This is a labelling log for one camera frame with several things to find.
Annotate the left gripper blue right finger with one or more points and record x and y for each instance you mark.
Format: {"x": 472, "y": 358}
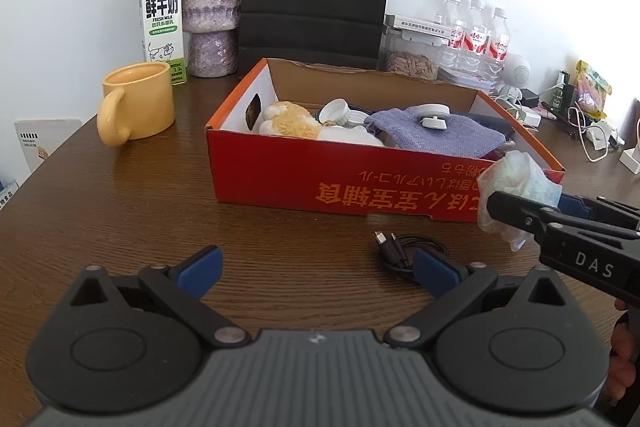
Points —
{"x": 437, "y": 273}

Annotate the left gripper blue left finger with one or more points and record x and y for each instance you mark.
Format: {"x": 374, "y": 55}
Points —
{"x": 200, "y": 272}

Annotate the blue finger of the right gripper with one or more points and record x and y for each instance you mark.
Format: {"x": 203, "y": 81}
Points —
{"x": 576, "y": 206}

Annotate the iridescent green plastic bag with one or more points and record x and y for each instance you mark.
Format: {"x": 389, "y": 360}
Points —
{"x": 517, "y": 174}

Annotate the purple burlap drawstring pouch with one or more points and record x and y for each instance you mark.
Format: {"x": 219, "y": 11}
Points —
{"x": 463, "y": 137}

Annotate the white round plug puck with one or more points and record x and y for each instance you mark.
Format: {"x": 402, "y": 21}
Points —
{"x": 431, "y": 110}

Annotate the sheep plush toy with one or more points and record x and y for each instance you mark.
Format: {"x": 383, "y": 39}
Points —
{"x": 293, "y": 121}

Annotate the small white bottle cap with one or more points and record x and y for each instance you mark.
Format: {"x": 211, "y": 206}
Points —
{"x": 334, "y": 113}

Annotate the large white bottle cap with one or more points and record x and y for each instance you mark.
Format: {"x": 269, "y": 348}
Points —
{"x": 355, "y": 118}

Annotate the person's right hand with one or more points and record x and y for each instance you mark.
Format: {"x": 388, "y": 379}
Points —
{"x": 621, "y": 371}

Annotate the colourful snack bag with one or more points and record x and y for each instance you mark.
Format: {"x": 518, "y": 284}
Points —
{"x": 592, "y": 91}

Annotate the red cardboard pumpkin box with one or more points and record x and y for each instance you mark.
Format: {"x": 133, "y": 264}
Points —
{"x": 342, "y": 169}

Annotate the middle water bottle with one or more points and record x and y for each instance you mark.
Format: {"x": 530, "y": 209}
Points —
{"x": 474, "y": 39}

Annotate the water bottle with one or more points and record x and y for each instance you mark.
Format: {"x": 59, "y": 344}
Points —
{"x": 449, "y": 15}
{"x": 497, "y": 45}
{"x": 474, "y": 39}

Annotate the right water bottle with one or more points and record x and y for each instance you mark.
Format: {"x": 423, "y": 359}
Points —
{"x": 497, "y": 45}

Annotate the left water bottle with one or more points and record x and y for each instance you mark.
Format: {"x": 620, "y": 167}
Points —
{"x": 449, "y": 15}

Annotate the yellow ceramic mug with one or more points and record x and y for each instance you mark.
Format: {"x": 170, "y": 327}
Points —
{"x": 138, "y": 102}

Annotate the white leaflet card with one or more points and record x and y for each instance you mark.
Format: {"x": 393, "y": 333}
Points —
{"x": 39, "y": 138}

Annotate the flat white box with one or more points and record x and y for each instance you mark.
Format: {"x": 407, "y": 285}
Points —
{"x": 423, "y": 26}

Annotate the clear seed container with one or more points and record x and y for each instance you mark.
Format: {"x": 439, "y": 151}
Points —
{"x": 410, "y": 53}

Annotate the white milk carton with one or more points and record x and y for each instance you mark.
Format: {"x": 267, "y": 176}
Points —
{"x": 162, "y": 41}

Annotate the purple textured vase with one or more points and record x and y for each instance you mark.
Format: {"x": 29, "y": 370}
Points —
{"x": 212, "y": 26}

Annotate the white charger with cable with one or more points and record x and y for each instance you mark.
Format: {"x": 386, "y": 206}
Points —
{"x": 597, "y": 138}

